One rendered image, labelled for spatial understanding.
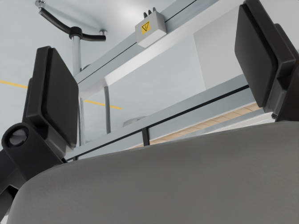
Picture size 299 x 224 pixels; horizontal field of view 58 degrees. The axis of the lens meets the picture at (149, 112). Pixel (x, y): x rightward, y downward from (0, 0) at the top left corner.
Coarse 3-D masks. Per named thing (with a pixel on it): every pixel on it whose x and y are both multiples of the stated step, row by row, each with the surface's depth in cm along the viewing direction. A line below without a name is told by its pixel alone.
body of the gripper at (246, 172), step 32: (256, 128) 8; (288, 128) 7; (96, 160) 8; (128, 160) 8; (160, 160) 8; (192, 160) 7; (224, 160) 7; (256, 160) 7; (288, 160) 7; (32, 192) 8; (64, 192) 7; (96, 192) 7; (128, 192) 7; (160, 192) 7; (192, 192) 7; (224, 192) 7; (256, 192) 6; (288, 192) 6
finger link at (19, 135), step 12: (12, 132) 10; (24, 132) 10; (36, 132) 10; (12, 144) 10; (24, 144) 10; (36, 144) 9; (12, 156) 9; (24, 156) 9; (36, 156) 9; (48, 156) 9; (24, 168) 9; (36, 168) 9; (48, 168) 9
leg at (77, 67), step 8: (72, 40) 160; (72, 48) 159; (80, 48) 160; (72, 56) 158; (80, 56) 157; (80, 64) 155; (80, 104) 146; (80, 112) 144; (80, 120) 142; (80, 128) 141; (80, 136) 139; (80, 144) 138
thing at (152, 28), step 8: (152, 16) 105; (160, 16) 105; (144, 24) 107; (152, 24) 104; (160, 24) 103; (136, 32) 110; (144, 32) 106; (152, 32) 103; (160, 32) 103; (144, 40) 107; (152, 40) 108
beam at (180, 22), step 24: (192, 0) 98; (216, 0) 91; (240, 0) 92; (168, 24) 105; (192, 24) 101; (120, 48) 124; (144, 48) 112; (168, 48) 114; (96, 72) 134; (120, 72) 127
